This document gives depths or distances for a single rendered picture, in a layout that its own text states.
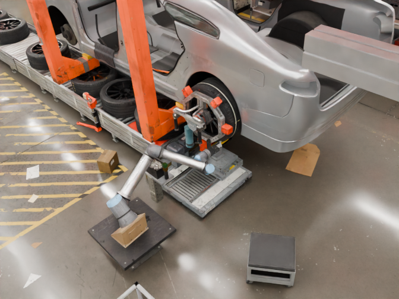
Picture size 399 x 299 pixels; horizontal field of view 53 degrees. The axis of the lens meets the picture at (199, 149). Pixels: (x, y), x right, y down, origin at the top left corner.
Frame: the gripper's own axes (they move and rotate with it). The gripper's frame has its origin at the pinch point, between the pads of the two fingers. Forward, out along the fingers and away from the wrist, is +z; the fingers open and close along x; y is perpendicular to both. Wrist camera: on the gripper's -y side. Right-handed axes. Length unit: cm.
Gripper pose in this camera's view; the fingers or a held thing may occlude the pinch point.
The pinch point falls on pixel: (219, 141)
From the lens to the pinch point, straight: 420.9
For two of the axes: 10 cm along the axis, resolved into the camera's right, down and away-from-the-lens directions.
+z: 6.9, -5.0, 5.2
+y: 5.5, 8.3, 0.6
